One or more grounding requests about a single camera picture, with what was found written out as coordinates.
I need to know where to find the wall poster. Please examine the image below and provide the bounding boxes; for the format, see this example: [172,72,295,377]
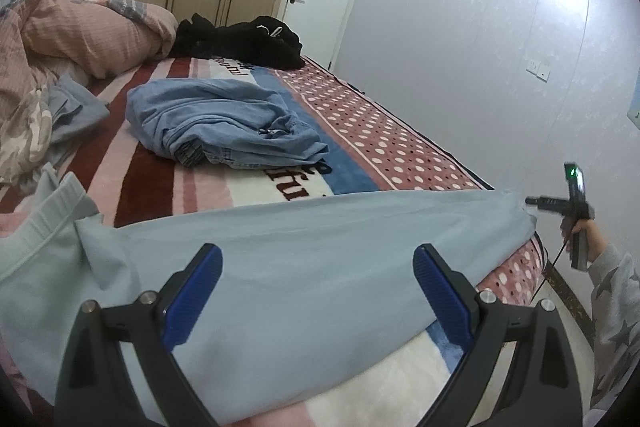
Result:
[629,72,640,128]

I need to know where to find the striped polka dot blanket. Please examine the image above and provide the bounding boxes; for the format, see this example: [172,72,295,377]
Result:
[0,54,546,427]

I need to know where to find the white wall switch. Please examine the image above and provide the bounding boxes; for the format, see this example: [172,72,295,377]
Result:
[526,59,552,82]

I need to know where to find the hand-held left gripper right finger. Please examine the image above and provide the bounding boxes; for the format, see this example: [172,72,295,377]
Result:
[412,243,583,427]

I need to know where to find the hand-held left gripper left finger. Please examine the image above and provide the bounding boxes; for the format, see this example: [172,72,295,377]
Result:
[54,243,223,427]

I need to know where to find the pink grey striped duvet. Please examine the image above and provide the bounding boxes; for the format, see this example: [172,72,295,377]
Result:
[0,0,179,108]

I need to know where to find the pink checked cloth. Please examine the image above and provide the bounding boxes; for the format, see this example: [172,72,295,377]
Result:
[0,342,56,408]

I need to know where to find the person's right hand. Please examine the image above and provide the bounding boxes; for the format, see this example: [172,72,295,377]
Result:
[560,216,608,264]

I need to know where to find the grey floral cloth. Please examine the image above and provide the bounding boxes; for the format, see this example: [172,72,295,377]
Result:
[0,89,56,188]

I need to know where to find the light blue pants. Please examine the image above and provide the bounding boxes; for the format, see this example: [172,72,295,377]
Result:
[0,164,538,420]

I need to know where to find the pile of black clothes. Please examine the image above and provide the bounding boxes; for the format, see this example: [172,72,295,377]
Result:
[170,13,306,70]

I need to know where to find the black cable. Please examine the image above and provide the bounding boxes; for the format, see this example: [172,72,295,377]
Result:
[530,241,571,304]

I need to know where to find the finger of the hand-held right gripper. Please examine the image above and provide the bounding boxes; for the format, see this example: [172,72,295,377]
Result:
[525,194,571,212]

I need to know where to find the blue denim garment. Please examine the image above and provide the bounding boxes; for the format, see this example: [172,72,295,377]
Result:
[125,78,331,170]

